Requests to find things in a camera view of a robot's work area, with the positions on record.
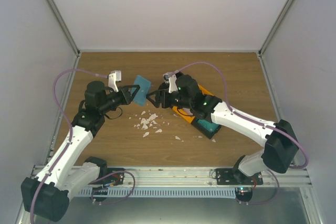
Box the white debris pile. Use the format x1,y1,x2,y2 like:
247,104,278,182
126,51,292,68
127,110,170,138

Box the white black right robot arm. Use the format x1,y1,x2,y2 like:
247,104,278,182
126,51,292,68
146,74,299,185

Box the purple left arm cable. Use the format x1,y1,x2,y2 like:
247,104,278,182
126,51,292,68
52,69,109,120

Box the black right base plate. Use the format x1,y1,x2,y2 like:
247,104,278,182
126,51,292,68
211,168,264,186

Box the aluminium frame post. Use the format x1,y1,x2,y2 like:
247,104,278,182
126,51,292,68
46,0,80,57
257,0,296,58

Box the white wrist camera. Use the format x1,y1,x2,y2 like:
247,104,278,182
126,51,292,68
108,70,122,92
163,72,178,93

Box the black bin near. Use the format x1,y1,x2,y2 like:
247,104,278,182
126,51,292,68
191,95,223,140

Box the blue card holder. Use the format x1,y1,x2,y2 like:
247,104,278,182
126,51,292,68
133,75,151,106

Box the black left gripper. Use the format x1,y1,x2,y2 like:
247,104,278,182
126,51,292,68
100,85,140,114

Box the aluminium frame post right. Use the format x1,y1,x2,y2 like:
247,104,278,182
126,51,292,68
257,0,296,58

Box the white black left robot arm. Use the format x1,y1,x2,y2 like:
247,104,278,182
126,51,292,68
21,81,140,223

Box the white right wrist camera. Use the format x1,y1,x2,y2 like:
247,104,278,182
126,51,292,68
163,72,178,93

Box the orange bin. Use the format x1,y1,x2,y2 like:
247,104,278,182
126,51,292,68
172,84,213,125

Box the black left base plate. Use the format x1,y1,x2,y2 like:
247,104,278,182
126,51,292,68
89,167,125,188

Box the grey slotted cable duct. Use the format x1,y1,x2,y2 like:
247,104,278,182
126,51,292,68
93,187,236,199

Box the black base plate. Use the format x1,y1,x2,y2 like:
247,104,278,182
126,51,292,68
211,168,264,186
89,167,125,188

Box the aluminium front rail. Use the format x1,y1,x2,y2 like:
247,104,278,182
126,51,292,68
45,166,311,190

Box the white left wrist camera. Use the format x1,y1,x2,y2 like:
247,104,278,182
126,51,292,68
108,70,122,92

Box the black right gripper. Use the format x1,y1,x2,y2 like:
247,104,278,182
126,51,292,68
146,89,193,109

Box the aluminium frame post left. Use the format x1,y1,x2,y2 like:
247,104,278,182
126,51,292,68
46,0,80,57

